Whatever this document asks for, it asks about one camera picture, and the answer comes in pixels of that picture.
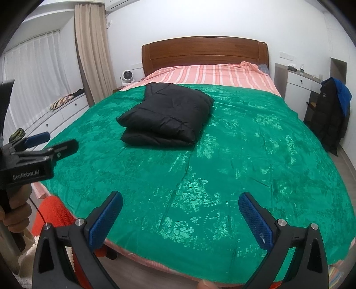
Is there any wooden headboard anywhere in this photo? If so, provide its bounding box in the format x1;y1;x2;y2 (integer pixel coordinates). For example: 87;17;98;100
141;36;270;78

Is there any black coat on chair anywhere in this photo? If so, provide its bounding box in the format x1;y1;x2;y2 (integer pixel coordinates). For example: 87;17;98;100
303;78;351;157

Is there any small white fan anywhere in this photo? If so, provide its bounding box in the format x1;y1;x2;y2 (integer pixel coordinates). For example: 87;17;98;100
119;70;137;84

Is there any green patterned bedspread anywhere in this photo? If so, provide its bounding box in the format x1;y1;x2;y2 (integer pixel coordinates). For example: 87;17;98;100
44;82;356;284

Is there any white drawer cabinet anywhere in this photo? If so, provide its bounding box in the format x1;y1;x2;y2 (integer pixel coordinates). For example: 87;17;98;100
8;93;91;148

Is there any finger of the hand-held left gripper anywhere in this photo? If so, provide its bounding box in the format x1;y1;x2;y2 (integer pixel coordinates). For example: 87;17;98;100
17;132;51;149
12;139;79;165

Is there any black puffer jacket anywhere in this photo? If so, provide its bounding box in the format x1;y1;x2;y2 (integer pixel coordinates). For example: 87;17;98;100
116;82;214;147

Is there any white sheer curtain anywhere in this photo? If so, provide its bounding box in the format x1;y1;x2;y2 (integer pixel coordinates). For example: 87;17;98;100
0;29;87;134

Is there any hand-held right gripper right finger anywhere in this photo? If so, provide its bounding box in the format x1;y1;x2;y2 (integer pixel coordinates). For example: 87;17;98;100
238;192;329;289

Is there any striped cushion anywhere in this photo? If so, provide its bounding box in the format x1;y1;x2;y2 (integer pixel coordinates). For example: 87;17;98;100
49;94;74;110

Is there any person's left hand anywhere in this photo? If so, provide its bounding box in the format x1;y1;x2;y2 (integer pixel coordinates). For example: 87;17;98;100
0;184;33;232

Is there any pink striped bed sheet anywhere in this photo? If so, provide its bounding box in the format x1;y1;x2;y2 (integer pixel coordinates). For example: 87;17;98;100
121;61;282;96

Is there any white nightstand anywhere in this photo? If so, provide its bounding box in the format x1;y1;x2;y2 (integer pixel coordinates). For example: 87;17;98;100
285;68;324;117

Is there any white air conditioner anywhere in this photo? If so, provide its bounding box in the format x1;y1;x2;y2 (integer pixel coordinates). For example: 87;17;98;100
104;0;131;12

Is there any blue garment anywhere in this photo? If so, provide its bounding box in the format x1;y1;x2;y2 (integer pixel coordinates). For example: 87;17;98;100
332;78;352;116

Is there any beige curtain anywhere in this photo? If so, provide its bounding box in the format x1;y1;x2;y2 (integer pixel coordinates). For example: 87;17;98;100
75;3;117;107

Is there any black cable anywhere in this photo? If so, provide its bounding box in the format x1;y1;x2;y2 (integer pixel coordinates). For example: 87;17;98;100
28;195;46;225

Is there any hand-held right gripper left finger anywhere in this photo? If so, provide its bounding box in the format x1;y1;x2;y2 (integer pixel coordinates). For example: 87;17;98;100
32;191;123;289

